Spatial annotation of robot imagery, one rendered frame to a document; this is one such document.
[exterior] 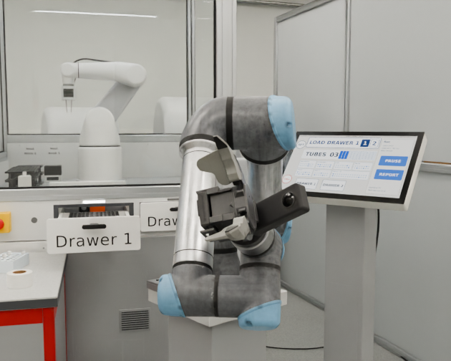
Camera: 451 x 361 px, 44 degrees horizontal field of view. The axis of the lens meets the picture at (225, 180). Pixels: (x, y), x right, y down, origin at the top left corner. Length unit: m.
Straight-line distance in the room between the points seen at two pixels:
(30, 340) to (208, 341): 0.49
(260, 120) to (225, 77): 1.05
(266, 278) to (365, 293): 1.23
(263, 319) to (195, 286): 0.13
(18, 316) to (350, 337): 1.23
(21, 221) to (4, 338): 0.63
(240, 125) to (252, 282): 0.34
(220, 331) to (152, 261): 0.76
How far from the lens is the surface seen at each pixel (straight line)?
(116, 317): 2.26
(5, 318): 1.65
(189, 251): 1.04
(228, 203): 0.87
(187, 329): 1.58
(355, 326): 2.24
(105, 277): 2.21
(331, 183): 2.09
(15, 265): 1.90
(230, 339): 1.55
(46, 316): 1.64
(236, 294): 1.00
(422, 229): 2.97
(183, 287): 1.01
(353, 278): 2.19
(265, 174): 1.30
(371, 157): 2.11
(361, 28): 3.44
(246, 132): 1.17
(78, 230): 1.84
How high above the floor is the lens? 1.21
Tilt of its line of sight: 5 degrees down
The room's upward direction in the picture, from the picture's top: straight up
